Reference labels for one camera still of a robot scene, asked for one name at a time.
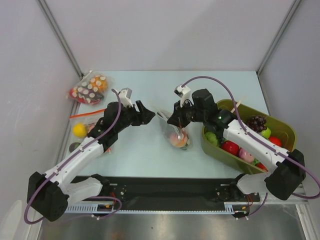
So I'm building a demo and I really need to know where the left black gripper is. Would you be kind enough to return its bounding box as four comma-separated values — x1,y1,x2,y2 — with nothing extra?
114,100,155,133

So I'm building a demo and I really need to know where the polka dot zip bag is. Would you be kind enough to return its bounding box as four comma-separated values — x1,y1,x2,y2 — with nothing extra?
66,70,114,105
149,101,192,151

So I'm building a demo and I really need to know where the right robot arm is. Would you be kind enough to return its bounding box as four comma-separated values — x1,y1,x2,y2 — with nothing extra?
167,85,306,201

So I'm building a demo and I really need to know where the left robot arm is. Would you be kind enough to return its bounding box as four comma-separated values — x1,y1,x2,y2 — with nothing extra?
26,100,156,222

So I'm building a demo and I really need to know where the green fake lettuce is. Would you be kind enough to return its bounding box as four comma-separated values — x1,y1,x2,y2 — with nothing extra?
204,131,220,147

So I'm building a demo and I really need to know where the red fake apple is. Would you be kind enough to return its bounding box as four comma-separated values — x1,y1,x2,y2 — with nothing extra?
220,140,240,156

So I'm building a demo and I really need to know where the orange zipper clear bag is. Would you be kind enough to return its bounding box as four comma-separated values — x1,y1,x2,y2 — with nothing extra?
68,109,105,153

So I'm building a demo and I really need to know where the yellow fake lemon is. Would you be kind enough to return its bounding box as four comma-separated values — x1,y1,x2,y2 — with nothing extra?
72,123,87,138

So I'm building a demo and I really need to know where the pink fake onion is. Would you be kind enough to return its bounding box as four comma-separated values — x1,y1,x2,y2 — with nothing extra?
238,148,255,164

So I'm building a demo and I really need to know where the purple fake grape bunch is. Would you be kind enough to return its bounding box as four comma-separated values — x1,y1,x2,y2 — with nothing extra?
245,115,267,133

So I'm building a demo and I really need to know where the red fake tomato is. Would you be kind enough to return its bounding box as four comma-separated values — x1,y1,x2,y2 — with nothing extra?
268,136,283,147

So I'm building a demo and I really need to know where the olive green plastic bin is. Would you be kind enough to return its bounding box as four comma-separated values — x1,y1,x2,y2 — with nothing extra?
201,103,297,175

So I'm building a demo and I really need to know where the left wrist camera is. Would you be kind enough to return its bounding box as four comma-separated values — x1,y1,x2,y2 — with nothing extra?
118,88,134,108

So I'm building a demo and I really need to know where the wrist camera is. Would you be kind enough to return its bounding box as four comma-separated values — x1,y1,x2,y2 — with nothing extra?
118,88,134,108
174,85,192,107

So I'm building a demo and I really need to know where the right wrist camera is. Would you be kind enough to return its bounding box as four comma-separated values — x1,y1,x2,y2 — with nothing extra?
174,85,192,107

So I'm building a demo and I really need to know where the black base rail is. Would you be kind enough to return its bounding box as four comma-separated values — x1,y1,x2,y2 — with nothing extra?
98,176,261,212

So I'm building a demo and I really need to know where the left aluminium frame post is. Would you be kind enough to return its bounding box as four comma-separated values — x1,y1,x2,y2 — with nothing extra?
36,0,83,78

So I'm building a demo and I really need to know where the aluminium frame post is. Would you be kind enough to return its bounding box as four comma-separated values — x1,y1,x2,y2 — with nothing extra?
256,0,304,77
36,0,83,78

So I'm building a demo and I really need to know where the right aluminium frame post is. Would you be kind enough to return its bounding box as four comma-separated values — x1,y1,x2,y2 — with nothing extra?
256,0,304,77

